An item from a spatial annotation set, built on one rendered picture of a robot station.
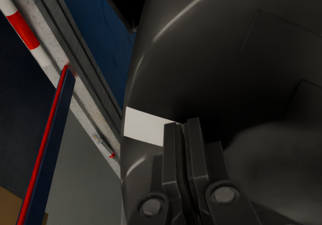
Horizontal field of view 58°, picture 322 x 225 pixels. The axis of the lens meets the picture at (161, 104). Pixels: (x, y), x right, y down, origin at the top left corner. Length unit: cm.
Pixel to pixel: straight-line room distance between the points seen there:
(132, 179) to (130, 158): 1
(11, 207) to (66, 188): 71
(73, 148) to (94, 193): 26
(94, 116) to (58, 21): 15
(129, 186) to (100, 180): 101
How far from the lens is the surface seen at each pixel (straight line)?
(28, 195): 29
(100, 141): 50
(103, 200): 113
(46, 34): 38
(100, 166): 122
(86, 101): 44
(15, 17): 37
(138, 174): 16
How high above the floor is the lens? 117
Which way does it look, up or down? 45 degrees down
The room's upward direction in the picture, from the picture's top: 176 degrees clockwise
